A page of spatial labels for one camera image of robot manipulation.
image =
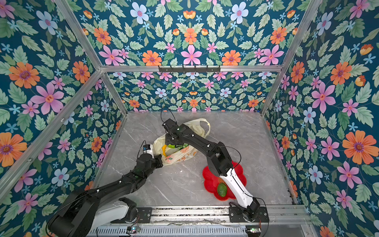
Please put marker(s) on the small circuit board right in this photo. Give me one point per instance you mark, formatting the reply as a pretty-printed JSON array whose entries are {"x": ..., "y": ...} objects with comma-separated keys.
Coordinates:
[{"x": 253, "y": 231}]

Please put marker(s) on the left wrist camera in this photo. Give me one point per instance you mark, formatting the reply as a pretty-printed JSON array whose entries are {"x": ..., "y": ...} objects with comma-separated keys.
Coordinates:
[{"x": 148, "y": 149}]

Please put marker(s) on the cream plastic bag orange print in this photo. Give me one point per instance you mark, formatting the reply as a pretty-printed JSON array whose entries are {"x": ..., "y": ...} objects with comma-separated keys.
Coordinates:
[{"x": 172, "y": 154}]

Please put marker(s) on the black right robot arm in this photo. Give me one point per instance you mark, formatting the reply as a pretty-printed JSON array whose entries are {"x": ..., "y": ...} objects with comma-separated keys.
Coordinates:
[{"x": 219, "y": 163}]

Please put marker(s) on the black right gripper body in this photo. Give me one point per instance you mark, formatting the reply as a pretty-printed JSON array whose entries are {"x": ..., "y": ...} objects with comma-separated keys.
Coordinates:
[{"x": 172, "y": 139}]

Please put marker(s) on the small circuit board left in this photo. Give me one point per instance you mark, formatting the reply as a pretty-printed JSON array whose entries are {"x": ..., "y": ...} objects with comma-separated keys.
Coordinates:
[{"x": 133, "y": 229}]

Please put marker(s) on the green avocado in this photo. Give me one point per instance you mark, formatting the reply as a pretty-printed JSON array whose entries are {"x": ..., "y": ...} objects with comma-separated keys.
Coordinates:
[{"x": 222, "y": 189}]

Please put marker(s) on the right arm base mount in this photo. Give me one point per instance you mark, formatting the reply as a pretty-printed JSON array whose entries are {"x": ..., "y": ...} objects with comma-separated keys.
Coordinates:
[{"x": 238, "y": 214}]

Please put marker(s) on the red flower-shaped plate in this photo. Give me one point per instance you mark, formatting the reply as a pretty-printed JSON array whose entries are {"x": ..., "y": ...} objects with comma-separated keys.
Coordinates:
[{"x": 211, "y": 182}]

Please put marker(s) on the yellow banana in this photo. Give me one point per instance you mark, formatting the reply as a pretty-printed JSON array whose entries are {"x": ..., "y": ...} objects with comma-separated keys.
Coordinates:
[{"x": 164, "y": 150}]

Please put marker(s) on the black hook rail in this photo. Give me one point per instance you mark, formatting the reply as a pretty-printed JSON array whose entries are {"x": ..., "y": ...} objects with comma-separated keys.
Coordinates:
[{"x": 187, "y": 69}]

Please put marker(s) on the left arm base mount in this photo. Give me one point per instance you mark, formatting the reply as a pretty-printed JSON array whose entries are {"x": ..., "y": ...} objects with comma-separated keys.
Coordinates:
[{"x": 134, "y": 213}]

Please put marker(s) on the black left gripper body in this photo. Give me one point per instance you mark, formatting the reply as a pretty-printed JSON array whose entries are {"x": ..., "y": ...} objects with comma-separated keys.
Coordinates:
[{"x": 155, "y": 163}]

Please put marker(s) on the small circuit board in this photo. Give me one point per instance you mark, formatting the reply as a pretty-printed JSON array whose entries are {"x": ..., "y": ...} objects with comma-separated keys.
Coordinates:
[
  {"x": 133, "y": 229},
  {"x": 253, "y": 231}
]

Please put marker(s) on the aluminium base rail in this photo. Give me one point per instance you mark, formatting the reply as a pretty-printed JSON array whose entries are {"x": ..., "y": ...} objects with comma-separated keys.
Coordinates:
[{"x": 212, "y": 221}]

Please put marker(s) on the green grapes bunch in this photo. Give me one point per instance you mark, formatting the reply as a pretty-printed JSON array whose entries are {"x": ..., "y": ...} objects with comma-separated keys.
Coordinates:
[{"x": 177, "y": 146}]

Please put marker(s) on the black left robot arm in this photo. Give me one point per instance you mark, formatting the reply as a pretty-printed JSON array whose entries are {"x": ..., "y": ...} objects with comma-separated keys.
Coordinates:
[{"x": 83, "y": 211}]

